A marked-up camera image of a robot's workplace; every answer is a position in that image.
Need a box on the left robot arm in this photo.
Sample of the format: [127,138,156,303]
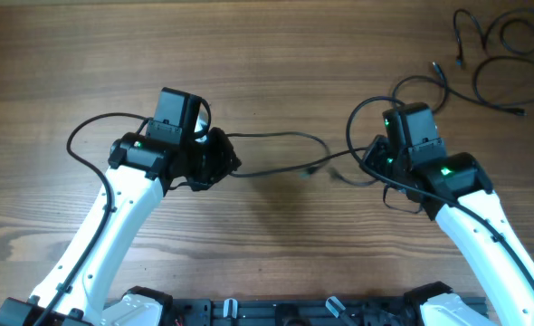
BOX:
[0,88,241,325]

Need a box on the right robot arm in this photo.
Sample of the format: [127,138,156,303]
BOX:
[355,102,534,325]

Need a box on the left camera black cable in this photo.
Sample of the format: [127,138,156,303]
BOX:
[31,112,153,326]

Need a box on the camera black cable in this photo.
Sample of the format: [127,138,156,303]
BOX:
[31,112,153,326]
[345,95,534,313]

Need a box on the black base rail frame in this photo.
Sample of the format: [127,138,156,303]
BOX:
[99,296,490,326]

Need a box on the right camera black cable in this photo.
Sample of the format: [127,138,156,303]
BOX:
[345,95,534,313]

